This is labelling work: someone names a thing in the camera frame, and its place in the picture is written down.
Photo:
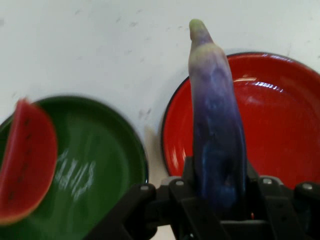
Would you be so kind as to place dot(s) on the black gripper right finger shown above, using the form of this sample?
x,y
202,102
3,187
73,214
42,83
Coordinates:
x,y
280,205

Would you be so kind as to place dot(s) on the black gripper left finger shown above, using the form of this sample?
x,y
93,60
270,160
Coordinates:
x,y
180,200

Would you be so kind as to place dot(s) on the purple eggplant toy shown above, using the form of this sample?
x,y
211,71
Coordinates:
x,y
215,125

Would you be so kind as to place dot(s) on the red round plate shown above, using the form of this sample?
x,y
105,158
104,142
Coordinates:
x,y
280,120

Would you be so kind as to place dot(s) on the green round plate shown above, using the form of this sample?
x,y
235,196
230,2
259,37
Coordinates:
x,y
100,155

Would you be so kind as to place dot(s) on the watermelon slice toy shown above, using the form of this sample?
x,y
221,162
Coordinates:
x,y
27,160

